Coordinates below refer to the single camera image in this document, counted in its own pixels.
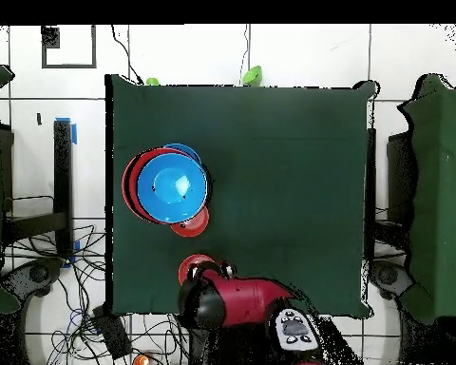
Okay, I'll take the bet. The orange bowl with ringed bottom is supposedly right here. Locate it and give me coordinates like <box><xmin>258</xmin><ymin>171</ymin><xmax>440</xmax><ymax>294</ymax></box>
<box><xmin>169</xmin><ymin>206</ymin><xmax>211</xmax><ymax>239</ymax></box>

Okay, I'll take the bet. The large blue bowl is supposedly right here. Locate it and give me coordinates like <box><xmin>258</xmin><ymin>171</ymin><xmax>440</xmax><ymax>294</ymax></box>
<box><xmin>161</xmin><ymin>143</ymin><xmax>203</xmax><ymax>164</ymax></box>
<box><xmin>136</xmin><ymin>152</ymin><xmax>209</xmax><ymax>224</ymax></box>

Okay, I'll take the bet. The large orange bowl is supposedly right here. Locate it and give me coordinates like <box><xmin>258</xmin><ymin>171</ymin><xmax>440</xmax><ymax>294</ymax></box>
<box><xmin>121</xmin><ymin>147</ymin><xmax>210</xmax><ymax>225</ymax></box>

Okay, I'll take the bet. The small plain orange bowl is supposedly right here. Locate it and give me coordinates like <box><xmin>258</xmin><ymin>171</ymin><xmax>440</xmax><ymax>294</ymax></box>
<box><xmin>177</xmin><ymin>253</ymin><xmax>217</xmax><ymax>286</ymax></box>

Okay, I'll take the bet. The black power strip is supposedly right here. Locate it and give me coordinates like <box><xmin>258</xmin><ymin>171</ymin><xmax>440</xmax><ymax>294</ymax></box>
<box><xmin>92</xmin><ymin>307</ymin><xmax>133</xmax><ymax>360</ymax></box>

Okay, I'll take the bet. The black metal stand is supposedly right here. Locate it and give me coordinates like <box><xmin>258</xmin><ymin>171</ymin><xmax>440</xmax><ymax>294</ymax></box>
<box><xmin>1</xmin><ymin>119</ymin><xmax>75</xmax><ymax>259</ymax></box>

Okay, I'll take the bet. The black chair base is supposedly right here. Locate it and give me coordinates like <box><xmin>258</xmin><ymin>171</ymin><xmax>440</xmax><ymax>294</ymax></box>
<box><xmin>1</xmin><ymin>256</ymin><xmax>66</xmax><ymax>305</ymax></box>

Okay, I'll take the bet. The grey chair base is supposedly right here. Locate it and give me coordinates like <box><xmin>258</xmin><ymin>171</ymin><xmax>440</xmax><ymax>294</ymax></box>
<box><xmin>368</xmin><ymin>258</ymin><xmax>415</xmax><ymax>301</ymax></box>

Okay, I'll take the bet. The blue tape strip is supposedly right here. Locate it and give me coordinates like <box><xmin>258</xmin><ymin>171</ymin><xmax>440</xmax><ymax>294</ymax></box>
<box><xmin>54</xmin><ymin>116</ymin><xmax>78</xmax><ymax>145</ymax></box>

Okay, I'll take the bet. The green bowl on floor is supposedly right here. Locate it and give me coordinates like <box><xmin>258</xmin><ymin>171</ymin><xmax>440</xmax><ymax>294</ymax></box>
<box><xmin>240</xmin><ymin>65</ymin><xmax>263</xmax><ymax>86</ymax></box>

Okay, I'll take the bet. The tangle of black floor cables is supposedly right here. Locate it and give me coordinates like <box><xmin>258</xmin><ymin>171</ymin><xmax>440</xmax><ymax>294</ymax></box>
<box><xmin>3</xmin><ymin>223</ymin><xmax>191</xmax><ymax>365</ymax></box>

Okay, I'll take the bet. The dark square floor frame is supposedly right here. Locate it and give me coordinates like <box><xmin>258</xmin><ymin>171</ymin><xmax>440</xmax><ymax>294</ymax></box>
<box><xmin>41</xmin><ymin>24</ymin><xmax>98</xmax><ymax>69</ymax></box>

